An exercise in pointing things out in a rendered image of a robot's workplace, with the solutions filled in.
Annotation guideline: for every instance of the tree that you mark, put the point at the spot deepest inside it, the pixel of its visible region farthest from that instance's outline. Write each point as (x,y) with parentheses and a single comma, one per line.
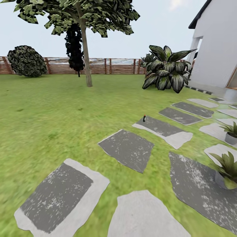
(73,46)
(85,14)

